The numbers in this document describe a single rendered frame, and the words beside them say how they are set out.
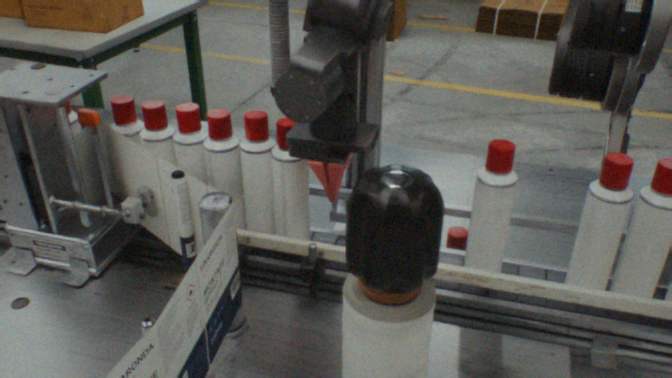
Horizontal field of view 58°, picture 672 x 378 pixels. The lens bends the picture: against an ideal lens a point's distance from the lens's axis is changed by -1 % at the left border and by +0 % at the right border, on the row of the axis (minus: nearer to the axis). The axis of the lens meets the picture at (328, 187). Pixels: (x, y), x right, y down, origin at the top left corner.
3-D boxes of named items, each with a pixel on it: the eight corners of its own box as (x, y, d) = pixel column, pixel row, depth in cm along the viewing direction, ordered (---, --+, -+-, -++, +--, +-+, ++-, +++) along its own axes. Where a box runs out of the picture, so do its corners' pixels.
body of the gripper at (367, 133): (367, 161, 71) (369, 102, 67) (285, 150, 73) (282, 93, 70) (379, 138, 76) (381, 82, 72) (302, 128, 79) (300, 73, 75)
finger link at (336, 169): (344, 217, 76) (344, 149, 71) (289, 208, 77) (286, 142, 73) (357, 190, 81) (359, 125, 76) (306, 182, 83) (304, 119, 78)
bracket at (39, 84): (-36, 96, 76) (-38, 89, 75) (25, 67, 85) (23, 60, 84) (56, 108, 73) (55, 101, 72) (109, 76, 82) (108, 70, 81)
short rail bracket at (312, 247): (300, 316, 86) (298, 248, 80) (307, 303, 88) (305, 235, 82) (322, 321, 85) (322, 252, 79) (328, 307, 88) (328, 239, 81)
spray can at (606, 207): (564, 299, 82) (598, 165, 71) (562, 275, 86) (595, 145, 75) (605, 306, 80) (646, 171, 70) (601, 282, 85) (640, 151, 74)
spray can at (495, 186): (460, 281, 85) (479, 150, 74) (464, 259, 89) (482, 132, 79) (499, 288, 84) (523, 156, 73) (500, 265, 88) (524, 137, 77)
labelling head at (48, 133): (14, 260, 88) (-41, 94, 75) (69, 213, 99) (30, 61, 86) (97, 277, 85) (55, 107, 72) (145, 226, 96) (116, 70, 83)
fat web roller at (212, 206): (205, 333, 76) (187, 207, 66) (220, 309, 80) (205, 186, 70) (238, 340, 75) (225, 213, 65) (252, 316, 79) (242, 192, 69)
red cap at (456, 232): (450, 239, 102) (452, 222, 100) (469, 245, 101) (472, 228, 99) (442, 249, 100) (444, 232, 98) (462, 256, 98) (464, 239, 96)
